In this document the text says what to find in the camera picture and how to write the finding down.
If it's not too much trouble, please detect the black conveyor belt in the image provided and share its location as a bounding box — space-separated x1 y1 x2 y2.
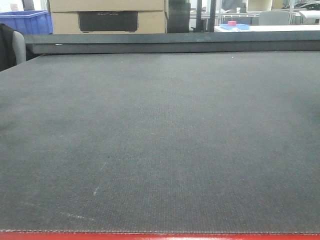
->
0 51 320 234

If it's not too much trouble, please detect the large cardboard box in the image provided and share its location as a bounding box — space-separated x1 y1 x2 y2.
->
48 0 169 35

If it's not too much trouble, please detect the white background table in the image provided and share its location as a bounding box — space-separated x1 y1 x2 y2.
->
214 24 320 33

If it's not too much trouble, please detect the black pillar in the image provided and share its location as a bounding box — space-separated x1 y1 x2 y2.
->
167 0 191 33

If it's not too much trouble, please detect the blue shallow tray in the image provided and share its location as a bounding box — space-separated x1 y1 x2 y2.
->
219 23 250 31

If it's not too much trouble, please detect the pink tape roll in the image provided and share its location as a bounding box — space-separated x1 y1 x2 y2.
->
227 20 237 27

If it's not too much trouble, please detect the grey background chair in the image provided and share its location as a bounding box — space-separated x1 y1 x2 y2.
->
258 10 290 26

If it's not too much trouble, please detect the blue plastic crate background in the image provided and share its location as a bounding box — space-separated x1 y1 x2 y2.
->
0 10 54 35

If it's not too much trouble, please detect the black conveyor end rail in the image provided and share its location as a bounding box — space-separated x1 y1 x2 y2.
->
24 30 320 55

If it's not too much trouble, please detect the red conveyor frame edge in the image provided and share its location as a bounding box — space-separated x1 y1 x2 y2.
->
0 231 320 240

